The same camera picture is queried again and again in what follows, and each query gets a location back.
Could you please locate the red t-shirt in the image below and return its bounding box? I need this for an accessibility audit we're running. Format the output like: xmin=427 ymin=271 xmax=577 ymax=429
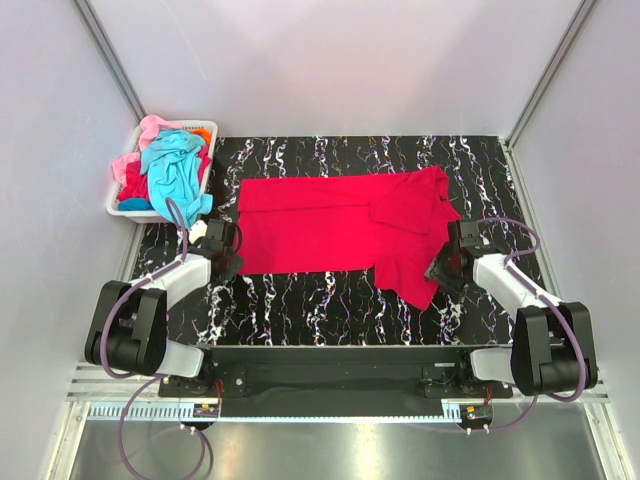
xmin=238 ymin=166 xmax=459 ymax=310

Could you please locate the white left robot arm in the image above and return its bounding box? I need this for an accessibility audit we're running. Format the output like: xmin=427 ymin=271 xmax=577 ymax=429
xmin=84 ymin=219 xmax=243 ymax=396

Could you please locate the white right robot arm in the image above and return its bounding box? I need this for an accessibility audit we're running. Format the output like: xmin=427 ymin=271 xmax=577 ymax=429
xmin=425 ymin=218 xmax=598 ymax=402

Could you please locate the white plastic laundry basket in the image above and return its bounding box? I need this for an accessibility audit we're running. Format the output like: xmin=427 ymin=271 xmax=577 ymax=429
xmin=106 ymin=120 xmax=218 ymax=224

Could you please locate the light blue t-shirt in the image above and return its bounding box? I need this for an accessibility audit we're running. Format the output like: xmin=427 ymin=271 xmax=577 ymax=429
xmin=118 ymin=129 xmax=213 ymax=228

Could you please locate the magenta t-shirt in basket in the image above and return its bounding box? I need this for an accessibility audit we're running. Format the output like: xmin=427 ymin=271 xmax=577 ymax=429
xmin=118 ymin=152 xmax=211 ymax=210

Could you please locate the orange t-shirt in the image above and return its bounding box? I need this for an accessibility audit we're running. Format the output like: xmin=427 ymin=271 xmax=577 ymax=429
xmin=187 ymin=128 xmax=213 ymax=145

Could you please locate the right electronics board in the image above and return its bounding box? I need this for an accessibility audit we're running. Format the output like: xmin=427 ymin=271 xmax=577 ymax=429
xmin=464 ymin=405 xmax=492 ymax=420

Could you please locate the electronics board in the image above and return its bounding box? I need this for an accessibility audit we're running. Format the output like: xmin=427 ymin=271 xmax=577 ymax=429
xmin=464 ymin=405 xmax=492 ymax=420
xmin=193 ymin=403 xmax=220 ymax=418

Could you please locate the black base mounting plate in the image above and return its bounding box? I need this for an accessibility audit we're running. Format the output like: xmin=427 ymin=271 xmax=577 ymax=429
xmin=159 ymin=346 xmax=513 ymax=421

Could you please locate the left electronics board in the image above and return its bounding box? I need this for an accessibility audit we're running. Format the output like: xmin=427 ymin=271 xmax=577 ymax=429
xmin=193 ymin=403 xmax=220 ymax=418

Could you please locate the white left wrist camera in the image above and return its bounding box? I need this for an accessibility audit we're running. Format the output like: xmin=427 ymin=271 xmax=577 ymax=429
xmin=188 ymin=220 xmax=207 ymax=244

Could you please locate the white slotted cable duct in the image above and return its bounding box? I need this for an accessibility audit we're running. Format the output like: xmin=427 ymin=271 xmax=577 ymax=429
xmin=87 ymin=404 xmax=466 ymax=422

